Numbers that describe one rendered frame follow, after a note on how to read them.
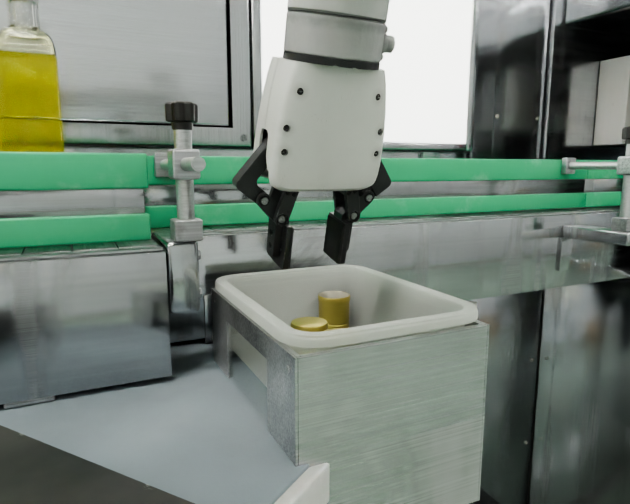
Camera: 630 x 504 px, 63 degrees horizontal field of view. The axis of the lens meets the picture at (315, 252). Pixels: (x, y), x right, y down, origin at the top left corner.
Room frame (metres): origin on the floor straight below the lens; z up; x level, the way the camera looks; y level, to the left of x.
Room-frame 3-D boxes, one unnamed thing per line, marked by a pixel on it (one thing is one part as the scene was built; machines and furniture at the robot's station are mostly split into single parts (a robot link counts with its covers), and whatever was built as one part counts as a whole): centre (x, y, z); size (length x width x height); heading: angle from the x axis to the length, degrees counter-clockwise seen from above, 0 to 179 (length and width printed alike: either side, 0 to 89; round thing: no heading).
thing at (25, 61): (0.56, 0.30, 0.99); 0.06 x 0.06 x 0.21; 25
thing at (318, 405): (0.48, 0.00, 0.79); 0.27 x 0.17 x 0.08; 26
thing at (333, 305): (0.55, -0.02, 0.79); 0.04 x 0.04 x 0.04
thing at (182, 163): (0.50, 0.13, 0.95); 0.17 x 0.03 x 0.12; 26
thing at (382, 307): (0.46, -0.02, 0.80); 0.22 x 0.17 x 0.09; 26
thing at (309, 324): (0.45, 0.01, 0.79); 0.04 x 0.04 x 0.04
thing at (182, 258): (0.51, 0.14, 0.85); 0.09 x 0.04 x 0.07; 26
